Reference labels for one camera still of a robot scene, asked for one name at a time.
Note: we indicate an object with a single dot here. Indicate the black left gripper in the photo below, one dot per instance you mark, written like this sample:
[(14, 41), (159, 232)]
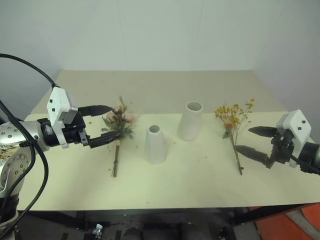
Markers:
[(75, 132)]

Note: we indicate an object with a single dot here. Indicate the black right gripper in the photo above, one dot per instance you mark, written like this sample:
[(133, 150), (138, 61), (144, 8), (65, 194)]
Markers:
[(281, 150)]

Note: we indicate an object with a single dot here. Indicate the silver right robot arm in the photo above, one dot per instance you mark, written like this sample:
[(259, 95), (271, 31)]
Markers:
[(312, 155)]

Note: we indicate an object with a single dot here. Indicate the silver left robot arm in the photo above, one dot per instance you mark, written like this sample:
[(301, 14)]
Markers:
[(15, 135)]

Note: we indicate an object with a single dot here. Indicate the small white vase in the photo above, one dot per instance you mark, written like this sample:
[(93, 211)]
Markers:
[(155, 147)]

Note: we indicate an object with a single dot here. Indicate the large white vase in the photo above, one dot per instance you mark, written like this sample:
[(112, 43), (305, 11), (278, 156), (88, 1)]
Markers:
[(189, 122)]

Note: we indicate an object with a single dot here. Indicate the pink dried flower bouquet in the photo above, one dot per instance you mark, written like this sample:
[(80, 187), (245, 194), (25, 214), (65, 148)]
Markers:
[(120, 122)]

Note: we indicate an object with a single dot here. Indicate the yellow dried flower bouquet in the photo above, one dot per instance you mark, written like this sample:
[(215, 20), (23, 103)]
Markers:
[(231, 119)]

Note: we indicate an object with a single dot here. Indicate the orange floor object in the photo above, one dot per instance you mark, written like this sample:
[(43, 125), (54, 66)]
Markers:
[(295, 222)]

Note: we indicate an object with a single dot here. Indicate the small metal clamp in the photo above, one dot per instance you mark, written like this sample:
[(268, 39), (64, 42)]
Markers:
[(97, 228)]

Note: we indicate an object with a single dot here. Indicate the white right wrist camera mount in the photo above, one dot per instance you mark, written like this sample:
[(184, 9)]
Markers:
[(298, 125)]

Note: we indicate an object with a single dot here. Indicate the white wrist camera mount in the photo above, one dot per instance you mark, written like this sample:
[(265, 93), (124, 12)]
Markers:
[(58, 100), (298, 125)]

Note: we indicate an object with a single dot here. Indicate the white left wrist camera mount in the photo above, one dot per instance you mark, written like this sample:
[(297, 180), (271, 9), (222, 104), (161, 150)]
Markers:
[(58, 100)]

